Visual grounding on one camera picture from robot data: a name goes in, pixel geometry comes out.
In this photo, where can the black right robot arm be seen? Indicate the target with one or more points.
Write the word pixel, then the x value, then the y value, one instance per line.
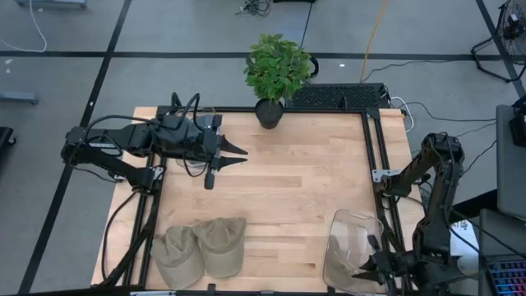
pixel 441 185

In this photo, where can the black perforated computer case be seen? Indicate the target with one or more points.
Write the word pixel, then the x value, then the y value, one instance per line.
pixel 337 96

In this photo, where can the grey furniture base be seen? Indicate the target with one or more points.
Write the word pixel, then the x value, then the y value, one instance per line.
pixel 18 98
pixel 51 3

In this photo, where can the black floor fan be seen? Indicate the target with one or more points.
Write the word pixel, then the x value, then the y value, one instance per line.
pixel 511 24

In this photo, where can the clear plastic bin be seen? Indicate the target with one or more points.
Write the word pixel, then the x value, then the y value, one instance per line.
pixel 349 228
pixel 189 163

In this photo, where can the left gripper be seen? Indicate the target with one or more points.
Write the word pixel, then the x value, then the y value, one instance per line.
pixel 211 148

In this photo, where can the green plant in black pot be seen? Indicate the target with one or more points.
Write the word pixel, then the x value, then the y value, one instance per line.
pixel 277 67

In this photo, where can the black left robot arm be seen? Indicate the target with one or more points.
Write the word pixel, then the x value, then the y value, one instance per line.
pixel 131 137

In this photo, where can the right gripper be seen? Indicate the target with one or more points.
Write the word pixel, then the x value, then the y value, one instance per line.
pixel 398 269

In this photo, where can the white paper bag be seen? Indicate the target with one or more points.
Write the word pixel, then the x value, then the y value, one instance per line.
pixel 464 242

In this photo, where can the backlit colourful keyboard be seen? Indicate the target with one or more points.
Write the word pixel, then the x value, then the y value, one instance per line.
pixel 507 275

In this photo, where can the grey desk panel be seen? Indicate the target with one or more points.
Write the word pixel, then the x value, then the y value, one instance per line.
pixel 511 172

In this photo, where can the silver frame bracket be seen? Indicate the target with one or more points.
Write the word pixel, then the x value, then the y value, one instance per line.
pixel 380 174
pixel 158 172

